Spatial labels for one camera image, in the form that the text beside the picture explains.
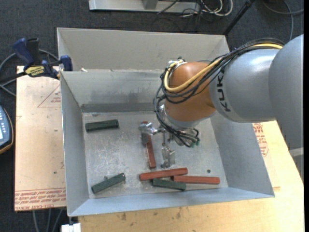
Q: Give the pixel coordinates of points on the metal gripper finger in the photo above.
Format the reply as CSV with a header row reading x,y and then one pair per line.
x,y
168,156
145,129

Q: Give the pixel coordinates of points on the red-brown flat block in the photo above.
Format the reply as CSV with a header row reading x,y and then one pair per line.
x,y
151,155
163,174
198,179

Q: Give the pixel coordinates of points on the dark green flat block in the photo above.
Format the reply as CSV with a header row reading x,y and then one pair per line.
x,y
169,184
108,183
102,125

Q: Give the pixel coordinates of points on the grey metal bin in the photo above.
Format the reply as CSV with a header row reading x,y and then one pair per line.
x,y
116,151

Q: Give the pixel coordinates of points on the brown cardboard board red print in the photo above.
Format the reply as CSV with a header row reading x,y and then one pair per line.
x,y
38,139

